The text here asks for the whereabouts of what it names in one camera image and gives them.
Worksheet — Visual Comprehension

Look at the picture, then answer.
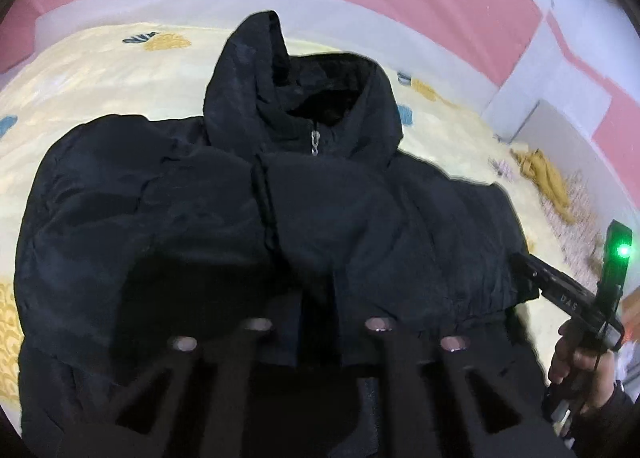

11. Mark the person's right hand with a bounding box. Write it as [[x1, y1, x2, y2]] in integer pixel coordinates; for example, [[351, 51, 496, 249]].
[[547, 319, 622, 411]]

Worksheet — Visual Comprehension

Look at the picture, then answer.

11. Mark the crumpled yellow cloth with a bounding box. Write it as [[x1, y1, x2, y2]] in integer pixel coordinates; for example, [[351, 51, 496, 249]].
[[510, 148, 579, 226]]

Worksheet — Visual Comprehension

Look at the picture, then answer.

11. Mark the yellow pineapple print bed sheet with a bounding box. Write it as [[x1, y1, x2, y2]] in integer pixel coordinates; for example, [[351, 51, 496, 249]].
[[0, 22, 626, 439]]

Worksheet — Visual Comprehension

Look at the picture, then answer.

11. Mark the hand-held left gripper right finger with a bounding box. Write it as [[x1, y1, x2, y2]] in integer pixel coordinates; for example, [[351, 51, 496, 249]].
[[364, 316, 576, 458]]

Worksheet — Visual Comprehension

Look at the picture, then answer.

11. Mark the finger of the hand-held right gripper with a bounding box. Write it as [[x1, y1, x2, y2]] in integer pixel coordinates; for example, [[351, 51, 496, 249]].
[[510, 253, 601, 325]]

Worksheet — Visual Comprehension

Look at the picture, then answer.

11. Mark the person's right forearm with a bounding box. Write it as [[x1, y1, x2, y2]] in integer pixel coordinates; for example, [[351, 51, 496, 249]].
[[570, 378, 640, 458]]

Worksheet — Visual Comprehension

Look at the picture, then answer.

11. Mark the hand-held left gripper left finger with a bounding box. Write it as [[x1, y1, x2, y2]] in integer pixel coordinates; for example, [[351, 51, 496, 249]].
[[75, 317, 275, 458]]

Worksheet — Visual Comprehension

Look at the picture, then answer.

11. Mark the black hooded puffer jacket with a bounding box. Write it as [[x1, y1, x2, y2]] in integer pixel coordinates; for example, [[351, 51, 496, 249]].
[[14, 10, 542, 458]]

